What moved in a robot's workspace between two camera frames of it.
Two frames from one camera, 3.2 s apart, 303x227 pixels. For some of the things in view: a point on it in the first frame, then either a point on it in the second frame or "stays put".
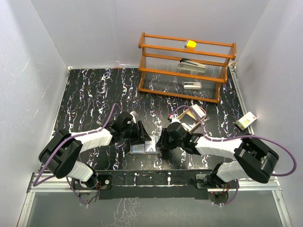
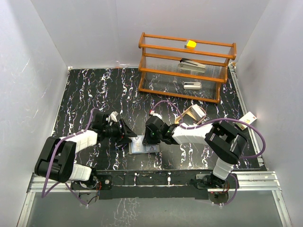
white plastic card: [138, 148] stays put
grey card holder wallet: [149, 147] stays put
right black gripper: [163, 143] to [147, 140]
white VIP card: [150, 146] stays put
